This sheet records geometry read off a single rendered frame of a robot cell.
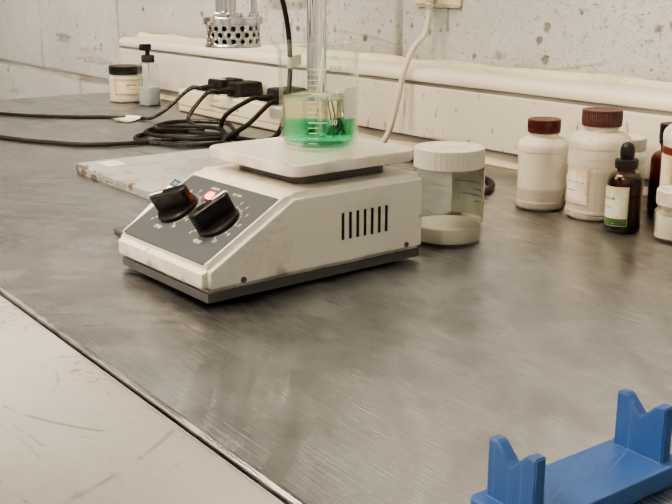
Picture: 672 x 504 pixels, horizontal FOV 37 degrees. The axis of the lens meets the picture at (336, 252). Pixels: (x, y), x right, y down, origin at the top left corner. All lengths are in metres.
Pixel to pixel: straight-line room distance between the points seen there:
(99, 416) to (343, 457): 0.13
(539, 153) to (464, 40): 0.36
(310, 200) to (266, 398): 0.21
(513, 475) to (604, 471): 0.06
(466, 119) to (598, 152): 0.34
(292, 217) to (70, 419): 0.25
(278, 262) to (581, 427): 0.27
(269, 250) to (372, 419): 0.22
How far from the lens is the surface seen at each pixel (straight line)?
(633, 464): 0.46
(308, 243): 0.71
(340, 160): 0.72
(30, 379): 0.58
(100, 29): 2.24
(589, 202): 0.94
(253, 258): 0.69
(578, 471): 0.45
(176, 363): 0.59
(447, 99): 1.25
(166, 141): 1.35
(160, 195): 0.75
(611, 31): 1.14
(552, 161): 0.96
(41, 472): 0.48
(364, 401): 0.53
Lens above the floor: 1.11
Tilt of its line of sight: 15 degrees down
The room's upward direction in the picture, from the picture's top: straight up
